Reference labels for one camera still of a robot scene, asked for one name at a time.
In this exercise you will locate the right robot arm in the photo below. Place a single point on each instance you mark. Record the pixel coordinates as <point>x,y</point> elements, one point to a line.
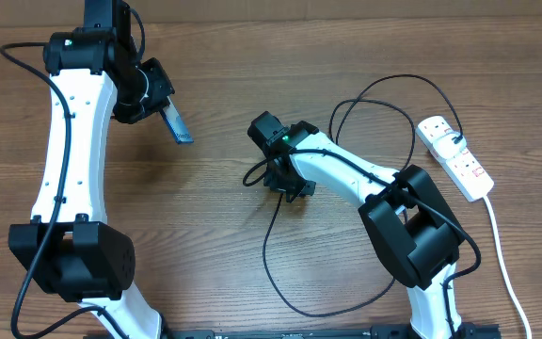
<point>412,229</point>

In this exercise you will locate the white power strip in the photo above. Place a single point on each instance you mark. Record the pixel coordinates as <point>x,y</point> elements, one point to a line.
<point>464,170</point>

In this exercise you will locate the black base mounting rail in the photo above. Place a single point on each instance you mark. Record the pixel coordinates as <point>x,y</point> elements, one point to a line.
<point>467,331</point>

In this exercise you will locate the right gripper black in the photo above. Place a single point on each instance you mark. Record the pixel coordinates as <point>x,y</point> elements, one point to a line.
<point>272,182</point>

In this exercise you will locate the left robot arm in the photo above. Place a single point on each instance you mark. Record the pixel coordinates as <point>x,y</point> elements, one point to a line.
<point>97,74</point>

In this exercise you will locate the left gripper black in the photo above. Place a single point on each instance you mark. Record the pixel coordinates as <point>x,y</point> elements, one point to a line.
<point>163,87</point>

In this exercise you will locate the white charger plug adapter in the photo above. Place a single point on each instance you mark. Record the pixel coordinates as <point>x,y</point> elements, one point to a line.
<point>448,146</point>

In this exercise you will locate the Galaxy S24+ smartphone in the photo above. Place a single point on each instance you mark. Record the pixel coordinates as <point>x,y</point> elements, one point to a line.
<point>175,124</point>

